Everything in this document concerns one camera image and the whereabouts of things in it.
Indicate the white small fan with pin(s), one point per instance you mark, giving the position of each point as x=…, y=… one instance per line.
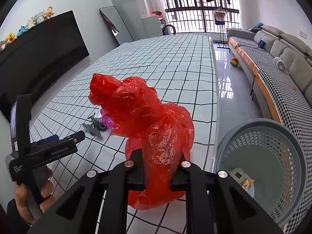
x=279, y=64

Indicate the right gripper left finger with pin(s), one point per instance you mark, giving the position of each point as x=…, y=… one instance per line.
x=97, y=202

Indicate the white grid tablecloth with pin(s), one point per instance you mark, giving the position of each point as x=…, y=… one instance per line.
x=182, y=70

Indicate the pink snack packet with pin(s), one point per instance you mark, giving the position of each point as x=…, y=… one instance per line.
x=247, y=183

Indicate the houndstooth sofa cover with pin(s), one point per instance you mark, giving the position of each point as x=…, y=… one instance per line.
x=279, y=99

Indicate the clothes rack stand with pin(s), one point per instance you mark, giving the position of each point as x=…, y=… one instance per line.
x=219, y=17

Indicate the beige fluffy round pouch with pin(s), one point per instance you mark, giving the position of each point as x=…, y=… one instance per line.
x=238, y=175

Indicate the grey toy shark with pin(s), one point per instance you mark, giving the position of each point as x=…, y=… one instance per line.
x=96, y=126

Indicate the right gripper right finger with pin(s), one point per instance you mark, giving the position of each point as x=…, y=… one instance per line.
x=215, y=203

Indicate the grey perforated trash basket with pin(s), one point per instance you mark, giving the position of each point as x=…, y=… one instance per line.
x=271, y=155

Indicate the leaning floor mirror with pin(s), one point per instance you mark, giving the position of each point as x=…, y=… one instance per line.
x=117, y=25

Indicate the person's left hand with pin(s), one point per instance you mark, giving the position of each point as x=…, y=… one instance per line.
x=34, y=198

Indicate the blue cushion roll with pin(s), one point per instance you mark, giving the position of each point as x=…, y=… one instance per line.
x=261, y=44

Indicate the grey cabinet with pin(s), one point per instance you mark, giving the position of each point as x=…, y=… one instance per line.
x=152, y=26

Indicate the colourful ball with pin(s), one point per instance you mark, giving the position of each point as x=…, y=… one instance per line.
x=234, y=62

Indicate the black television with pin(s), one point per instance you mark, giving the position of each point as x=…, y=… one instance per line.
x=38, y=58

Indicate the red plastic bag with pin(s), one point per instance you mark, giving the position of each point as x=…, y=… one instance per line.
x=164, y=133

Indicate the plush toys row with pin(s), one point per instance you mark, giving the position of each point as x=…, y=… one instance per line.
x=37, y=19

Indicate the grey sofa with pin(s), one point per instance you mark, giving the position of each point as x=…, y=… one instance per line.
x=294, y=53

